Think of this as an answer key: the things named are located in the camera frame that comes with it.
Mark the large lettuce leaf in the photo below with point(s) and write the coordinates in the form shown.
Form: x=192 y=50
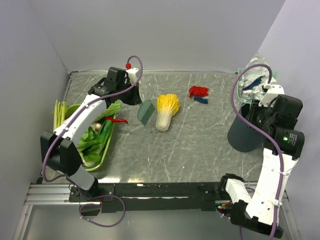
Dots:
x=110 y=111

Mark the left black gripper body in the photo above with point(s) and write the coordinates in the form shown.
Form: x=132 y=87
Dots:
x=129 y=97

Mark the yellow napa cabbage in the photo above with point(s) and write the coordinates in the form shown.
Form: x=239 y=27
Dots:
x=167 y=106

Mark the green onion stalks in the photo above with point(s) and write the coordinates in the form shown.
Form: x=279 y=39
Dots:
x=59 y=114

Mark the teal dustpan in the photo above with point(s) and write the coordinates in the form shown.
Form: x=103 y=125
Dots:
x=239 y=90

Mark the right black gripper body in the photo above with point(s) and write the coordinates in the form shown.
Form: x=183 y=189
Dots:
x=259 y=116

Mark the dark blue bin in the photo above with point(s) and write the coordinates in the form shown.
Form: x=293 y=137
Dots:
x=242 y=137

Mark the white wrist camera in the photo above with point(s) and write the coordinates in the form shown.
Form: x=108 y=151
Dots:
x=270 y=95
x=133 y=74

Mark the grey paper scrap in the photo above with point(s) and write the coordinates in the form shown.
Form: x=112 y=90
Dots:
x=252 y=74

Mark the red paper scrap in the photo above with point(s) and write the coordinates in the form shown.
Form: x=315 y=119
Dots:
x=198 y=91

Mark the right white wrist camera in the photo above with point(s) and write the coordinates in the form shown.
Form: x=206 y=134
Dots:
x=270 y=95

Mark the green vegetable tray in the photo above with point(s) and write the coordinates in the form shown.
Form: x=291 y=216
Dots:
x=105 y=155

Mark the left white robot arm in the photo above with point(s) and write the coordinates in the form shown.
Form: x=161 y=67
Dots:
x=59 y=147

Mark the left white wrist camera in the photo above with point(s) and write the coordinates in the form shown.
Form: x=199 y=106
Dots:
x=133 y=74

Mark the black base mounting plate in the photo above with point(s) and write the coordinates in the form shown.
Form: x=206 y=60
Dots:
x=116 y=197

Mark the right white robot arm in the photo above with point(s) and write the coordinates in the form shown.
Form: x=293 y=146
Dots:
x=282 y=148

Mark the red chili pepper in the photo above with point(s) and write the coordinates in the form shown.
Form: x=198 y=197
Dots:
x=116 y=120

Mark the teal hand brush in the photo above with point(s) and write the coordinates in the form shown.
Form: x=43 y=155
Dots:
x=145 y=111

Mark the dark blue paper scrap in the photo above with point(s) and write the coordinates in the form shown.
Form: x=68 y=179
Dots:
x=201 y=100

